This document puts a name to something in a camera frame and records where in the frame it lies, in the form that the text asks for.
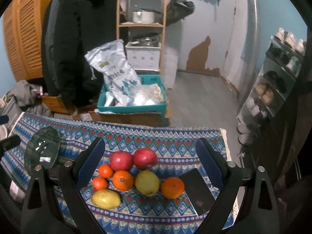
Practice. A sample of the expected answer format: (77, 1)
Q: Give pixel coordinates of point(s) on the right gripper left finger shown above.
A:
(77, 176)

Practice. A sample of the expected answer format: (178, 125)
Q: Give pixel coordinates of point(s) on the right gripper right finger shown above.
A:
(226, 176)

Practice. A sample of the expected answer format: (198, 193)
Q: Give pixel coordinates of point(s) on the small tangerine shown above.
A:
(99, 183)
(105, 171)

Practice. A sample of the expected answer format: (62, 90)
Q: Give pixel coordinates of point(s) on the yellow mango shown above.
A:
(106, 199)

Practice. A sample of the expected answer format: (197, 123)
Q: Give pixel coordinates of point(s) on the red apple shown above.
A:
(121, 161)
(144, 158)

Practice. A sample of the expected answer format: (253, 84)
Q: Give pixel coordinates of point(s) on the large orange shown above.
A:
(172, 188)
(123, 180)

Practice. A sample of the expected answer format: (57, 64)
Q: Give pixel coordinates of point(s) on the green pear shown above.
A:
(147, 183)

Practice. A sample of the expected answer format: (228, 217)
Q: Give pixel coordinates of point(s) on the black smartphone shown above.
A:
(197, 191)

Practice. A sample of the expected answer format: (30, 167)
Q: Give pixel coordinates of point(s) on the grey tote bag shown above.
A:
(13, 112)

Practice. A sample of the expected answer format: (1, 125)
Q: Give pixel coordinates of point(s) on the dark glass fruit plate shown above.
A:
(42, 149)

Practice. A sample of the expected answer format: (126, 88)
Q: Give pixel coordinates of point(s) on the grey clothes pile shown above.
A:
(28, 98)

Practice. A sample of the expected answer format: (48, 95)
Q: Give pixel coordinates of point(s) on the wooden drawer box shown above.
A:
(58, 105)

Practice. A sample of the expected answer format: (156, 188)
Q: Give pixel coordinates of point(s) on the patterned blue tablecloth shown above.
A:
(174, 147)

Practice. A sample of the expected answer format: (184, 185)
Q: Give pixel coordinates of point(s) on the cardboard box under crate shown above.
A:
(145, 119)

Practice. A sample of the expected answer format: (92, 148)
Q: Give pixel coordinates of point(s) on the clear plastic bag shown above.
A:
(146, 95)

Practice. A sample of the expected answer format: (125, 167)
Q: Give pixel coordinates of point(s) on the teal plastic crate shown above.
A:
(146, 79)

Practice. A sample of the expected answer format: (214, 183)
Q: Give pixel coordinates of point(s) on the wooden louvered wardrobe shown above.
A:
(22, 28)

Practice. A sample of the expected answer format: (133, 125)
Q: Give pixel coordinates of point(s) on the white rice bag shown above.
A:
(119, 76)

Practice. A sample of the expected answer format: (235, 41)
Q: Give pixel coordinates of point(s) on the shoe rack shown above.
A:
(272, 85)

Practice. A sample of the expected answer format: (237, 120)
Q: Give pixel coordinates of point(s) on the white patterned storage box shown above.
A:
(143, 58)

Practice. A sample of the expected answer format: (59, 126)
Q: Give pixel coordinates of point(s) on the black hanging jacket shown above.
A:
(71, 28)

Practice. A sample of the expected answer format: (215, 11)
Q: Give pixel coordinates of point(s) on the steel pot on box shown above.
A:
(146, 40)

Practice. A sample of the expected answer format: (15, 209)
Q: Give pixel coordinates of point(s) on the dark hanging bag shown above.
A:
(178, 10)

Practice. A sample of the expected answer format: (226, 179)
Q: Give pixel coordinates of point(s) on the white cooking pot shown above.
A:
(146, 16)

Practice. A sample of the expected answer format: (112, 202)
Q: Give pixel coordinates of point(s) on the wooden shelf rack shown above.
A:
(124, 21)

